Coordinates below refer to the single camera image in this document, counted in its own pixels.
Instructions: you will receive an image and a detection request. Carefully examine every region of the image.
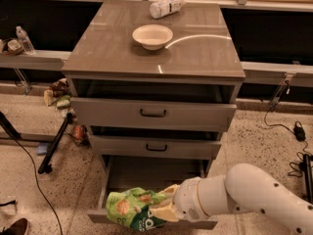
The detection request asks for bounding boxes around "black tripod leg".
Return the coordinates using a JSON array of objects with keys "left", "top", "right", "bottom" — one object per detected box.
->
[{"left": 38, "top": 113, "right": 72, "bottom": 174}]

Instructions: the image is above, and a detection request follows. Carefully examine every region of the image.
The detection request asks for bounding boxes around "grey drawer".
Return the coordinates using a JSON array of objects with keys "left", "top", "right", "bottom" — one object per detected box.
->
[
  {"left": 89, "top": 135, "right": 221, "bottom": 160},
  {"left": 88, "top": 155, "right": 211, "bottom": 224},
  {"left": 71, "top": 97, "right": 237, "bottom": 132}
]

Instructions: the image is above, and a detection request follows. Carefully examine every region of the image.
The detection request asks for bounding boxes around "clear water bottle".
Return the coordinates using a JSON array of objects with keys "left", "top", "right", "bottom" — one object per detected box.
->
[{"left": 16, "top": 25, "right": 35, "bottom": 55}]

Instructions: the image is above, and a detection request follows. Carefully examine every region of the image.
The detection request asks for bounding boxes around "blue sponge on floor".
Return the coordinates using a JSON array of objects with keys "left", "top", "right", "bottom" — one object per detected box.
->
[{"left": 36, "top": 143, "right": 49, "bottom": 156}]

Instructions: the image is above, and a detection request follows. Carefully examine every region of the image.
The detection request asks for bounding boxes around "middle grey drawer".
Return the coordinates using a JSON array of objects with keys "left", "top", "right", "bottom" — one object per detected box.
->
[{"left": 89, "top": 135, "right": 221, "bottom": 160}]

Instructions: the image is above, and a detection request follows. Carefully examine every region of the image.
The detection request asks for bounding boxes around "brown basket with items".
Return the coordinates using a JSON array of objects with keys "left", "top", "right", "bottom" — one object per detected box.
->
[{"left": 0, "top": 38, "right": 23, "bottom": 56}]

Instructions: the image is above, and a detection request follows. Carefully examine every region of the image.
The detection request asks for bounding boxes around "bottom grey drawer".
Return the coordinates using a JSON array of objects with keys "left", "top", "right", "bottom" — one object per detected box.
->
[{"left": 88, "top": 155, "right": 211, "bottom": 224}]

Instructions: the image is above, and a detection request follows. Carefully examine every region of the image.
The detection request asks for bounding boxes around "green rice chip bag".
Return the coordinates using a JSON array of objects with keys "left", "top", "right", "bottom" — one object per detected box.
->
[{"left": 106, "top": 187, "right": 166, "bottom": 232}]

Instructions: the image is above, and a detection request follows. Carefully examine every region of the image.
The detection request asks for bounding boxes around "grey drawer cabinet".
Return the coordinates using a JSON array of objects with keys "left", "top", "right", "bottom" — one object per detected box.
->
[{"left": 61, "top": 0, "right": 246, "bottom": 178}]

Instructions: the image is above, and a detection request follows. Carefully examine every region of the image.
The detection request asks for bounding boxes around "black stand right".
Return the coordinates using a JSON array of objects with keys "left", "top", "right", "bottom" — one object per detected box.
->
[{"left": 303, "top": 154, "right": 313, "bottom": 204}]

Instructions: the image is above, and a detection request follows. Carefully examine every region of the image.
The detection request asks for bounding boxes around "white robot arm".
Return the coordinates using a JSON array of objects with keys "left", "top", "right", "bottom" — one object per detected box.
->
[{"left": 150, "top": 164, "right": 313, "bottom": 235}]

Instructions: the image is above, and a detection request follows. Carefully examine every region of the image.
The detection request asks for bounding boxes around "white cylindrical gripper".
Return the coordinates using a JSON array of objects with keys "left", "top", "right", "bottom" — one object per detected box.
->
[{"left": 149, "top": 177, "right": 208, "bottom": 222}]

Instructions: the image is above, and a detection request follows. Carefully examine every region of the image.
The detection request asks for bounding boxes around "black power adapter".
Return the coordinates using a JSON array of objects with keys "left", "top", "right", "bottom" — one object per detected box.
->
[{"left": 293, "top": 121, "right": 306, "bottom": 141}]

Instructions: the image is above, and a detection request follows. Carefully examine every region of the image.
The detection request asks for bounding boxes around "dark shoe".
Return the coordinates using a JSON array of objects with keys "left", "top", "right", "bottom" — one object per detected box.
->
[{"left": 0, "top": 218, "right": 29, "bottom": 235}]

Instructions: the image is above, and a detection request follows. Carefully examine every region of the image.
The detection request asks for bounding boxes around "black floor cable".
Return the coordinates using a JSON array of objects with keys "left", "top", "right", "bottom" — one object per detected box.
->
[{"left": 0, "top": 127, "right": 65, "bottom": 235}]

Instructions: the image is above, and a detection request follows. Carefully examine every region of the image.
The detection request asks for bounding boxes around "top grey drawer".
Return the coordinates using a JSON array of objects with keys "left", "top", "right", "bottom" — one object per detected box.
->
[{"left": 71, "top": 97, "right": 237, "bottom": 132}]

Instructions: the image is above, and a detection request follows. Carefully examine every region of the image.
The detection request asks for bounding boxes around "pile of snack bags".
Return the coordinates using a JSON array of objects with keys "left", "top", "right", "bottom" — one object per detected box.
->
[{"left": 43, "top": 78, "right": 90, "bottom": 147}]

